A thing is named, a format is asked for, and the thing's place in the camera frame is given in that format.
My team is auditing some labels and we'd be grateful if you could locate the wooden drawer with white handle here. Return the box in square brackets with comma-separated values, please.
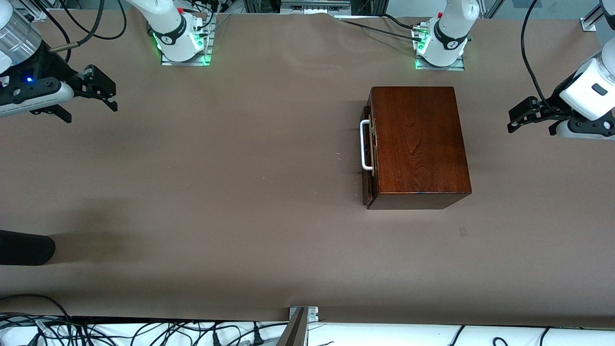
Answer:
[360, 106, 378, 207]

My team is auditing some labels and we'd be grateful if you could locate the dark wooden cabinet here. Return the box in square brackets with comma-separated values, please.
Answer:
[366, 86, 472, 210]

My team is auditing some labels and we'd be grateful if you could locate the brown table cover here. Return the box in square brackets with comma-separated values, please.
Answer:
[0, 9, 615, 328]

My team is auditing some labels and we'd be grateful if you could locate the black cylinder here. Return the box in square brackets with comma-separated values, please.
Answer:
[0, 230, 56, 266]

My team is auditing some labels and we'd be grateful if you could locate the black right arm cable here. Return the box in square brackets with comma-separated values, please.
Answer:
[36, 0, 128, 53]

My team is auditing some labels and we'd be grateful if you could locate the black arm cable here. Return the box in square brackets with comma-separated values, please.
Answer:
[36, 0, 128, 53]
[521, 0, 563, 113]

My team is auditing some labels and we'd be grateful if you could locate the aluminium frame rail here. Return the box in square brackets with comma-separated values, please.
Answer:
[580, 0, 615, 32]
[19, 7, 49, 22]

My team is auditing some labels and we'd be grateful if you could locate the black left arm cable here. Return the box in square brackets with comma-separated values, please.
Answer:
[521, 0, 563, 113]

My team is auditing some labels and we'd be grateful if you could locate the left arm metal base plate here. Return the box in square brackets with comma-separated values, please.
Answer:
[415, 22, 466, 71]

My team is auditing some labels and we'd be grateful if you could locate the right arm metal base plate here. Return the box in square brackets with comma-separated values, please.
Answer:
[160, 13, 215, 66]

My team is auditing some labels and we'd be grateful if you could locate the thin black table cable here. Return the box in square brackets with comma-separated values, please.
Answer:
[336, 14, 426, 40]

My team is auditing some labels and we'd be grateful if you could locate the black looped floor cable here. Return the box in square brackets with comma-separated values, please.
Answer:
[0, 294, 73, 332]

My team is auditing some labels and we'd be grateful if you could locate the aluminium frame structure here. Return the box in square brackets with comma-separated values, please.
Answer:
[243, 0, 390, 19]

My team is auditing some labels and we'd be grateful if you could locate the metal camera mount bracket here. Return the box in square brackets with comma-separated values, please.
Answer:
[276, 306, 319, 346]

